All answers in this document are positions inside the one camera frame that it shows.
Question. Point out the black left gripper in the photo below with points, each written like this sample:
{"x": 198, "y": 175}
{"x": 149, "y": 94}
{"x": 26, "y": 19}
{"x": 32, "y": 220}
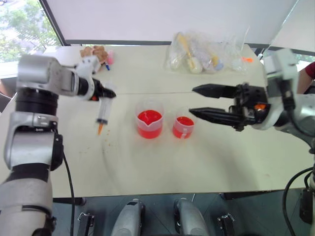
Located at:
{"x": 98, "y": 90}

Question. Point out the small clear cup red liquid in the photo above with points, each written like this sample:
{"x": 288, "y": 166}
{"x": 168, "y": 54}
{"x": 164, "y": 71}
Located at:
{"x": 183, "y": 125}

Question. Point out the pale blue ball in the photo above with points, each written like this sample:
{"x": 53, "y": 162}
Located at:
{"x": 219, "y": 64}

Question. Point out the black window frame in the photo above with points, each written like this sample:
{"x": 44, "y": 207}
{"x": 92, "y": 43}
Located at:
{"x": 53, "y": 23}

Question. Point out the small pink bottle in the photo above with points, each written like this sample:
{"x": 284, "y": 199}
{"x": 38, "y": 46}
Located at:
{"x": 111, "y": 57}

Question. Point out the clear syringe with orange tip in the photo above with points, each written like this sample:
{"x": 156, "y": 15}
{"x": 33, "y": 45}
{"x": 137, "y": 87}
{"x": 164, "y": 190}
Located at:
{"x": 104, "y": 108}

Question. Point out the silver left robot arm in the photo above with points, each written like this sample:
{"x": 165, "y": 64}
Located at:
{"x": 29, "y": 147}

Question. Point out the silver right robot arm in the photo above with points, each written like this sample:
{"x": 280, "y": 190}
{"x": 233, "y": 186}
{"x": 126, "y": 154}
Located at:
{"x": 304, "y": 118}

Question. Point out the large clear cup red liquid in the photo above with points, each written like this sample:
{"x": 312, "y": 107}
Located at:
{"x": 149, "y": 120}

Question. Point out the small orange plastic piece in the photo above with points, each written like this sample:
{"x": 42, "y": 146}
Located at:
{"x": 246, "y": 59}

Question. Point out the grey rounded robot leg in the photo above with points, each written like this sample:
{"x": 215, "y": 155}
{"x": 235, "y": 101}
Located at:
{"x": 190, "y": 218}
{"x": 129, "y": 218}

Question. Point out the person in red shirt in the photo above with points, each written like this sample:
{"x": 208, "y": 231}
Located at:
{"x": 309, "y": 73}

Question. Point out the clear plastic bag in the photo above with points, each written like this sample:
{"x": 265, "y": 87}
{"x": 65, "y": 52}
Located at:
{"x": 211, "y": 49}

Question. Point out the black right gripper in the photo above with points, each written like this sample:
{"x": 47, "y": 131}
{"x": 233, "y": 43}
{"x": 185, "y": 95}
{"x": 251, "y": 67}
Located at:
{"x": 251, "y": 103}

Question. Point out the black metal bracket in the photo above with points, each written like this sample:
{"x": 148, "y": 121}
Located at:
{"x": 225, "y": 223}
{"x": 86, "y": 222}

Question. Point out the blue marker pen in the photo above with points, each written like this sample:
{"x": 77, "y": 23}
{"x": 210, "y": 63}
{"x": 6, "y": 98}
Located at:
{"x": 107, "y": 66}

